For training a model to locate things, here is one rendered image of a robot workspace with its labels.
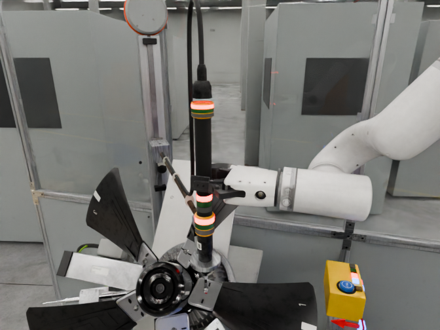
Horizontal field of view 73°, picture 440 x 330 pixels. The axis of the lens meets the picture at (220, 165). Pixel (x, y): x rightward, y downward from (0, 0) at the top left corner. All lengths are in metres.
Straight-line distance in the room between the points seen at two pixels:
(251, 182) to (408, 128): 0.26
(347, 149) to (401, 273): 1.04
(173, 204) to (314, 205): 0.62
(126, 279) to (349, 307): 0.66
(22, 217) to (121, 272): 2.47
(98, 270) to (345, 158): 0.76
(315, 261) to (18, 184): 2.61
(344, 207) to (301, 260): 1.00
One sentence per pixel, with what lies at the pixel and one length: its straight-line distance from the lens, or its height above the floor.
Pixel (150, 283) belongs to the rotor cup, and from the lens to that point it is 0.76.
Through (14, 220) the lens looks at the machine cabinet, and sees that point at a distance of 3.45.
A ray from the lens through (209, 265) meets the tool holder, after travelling 0.70.
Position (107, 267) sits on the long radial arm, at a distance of 1.01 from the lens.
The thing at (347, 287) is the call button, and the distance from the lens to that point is 1.03.
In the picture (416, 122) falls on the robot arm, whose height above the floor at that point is 1.63.
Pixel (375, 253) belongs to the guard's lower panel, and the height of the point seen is 0.91.
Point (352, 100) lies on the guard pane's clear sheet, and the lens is 1.29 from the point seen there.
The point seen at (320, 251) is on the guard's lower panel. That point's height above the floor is 0.88.
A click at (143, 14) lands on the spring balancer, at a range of 1.26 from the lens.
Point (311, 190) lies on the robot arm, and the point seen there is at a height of 1.50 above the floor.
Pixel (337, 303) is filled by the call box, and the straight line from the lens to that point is 1.03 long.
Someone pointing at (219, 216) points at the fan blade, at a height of 1.35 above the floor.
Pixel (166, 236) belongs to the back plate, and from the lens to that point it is 1.06.
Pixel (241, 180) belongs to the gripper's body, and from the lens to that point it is 0.56.
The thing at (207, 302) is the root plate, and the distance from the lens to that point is 0.76.
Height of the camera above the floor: 1.72
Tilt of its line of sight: 20 degrees down
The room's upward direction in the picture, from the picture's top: straight up
